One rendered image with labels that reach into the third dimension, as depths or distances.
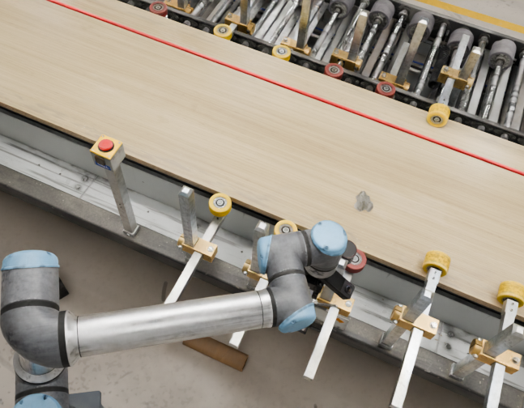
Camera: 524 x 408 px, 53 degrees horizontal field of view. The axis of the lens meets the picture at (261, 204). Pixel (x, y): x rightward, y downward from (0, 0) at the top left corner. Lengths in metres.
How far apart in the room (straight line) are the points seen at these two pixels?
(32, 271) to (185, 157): 0.91
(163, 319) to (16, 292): 0.30
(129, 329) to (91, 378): 1.47
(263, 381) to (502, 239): 1.22
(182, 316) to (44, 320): 0.28
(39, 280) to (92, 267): 1.61
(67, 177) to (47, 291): 1.18
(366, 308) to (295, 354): 0.65
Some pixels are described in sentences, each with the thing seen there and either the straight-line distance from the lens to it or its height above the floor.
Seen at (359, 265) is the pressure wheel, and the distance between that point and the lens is 1.80.
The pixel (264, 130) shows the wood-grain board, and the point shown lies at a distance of 2.06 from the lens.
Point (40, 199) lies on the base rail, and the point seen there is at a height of 0.70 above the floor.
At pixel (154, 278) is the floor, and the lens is 2.74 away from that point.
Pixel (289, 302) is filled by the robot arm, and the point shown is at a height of 1.37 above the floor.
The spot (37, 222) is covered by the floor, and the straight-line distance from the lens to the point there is 3.02.
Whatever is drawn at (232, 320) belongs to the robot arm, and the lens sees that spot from 1.18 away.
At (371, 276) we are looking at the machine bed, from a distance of 1.99.
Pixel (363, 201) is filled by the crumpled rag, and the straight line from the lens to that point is 1.92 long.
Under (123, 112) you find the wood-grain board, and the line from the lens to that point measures 2.14.
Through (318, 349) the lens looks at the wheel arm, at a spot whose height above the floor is 0.86.
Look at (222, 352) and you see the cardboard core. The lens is 2.50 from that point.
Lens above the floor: 2.49
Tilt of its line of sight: 58 degrees down
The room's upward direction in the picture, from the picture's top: 7 degrees clockwise
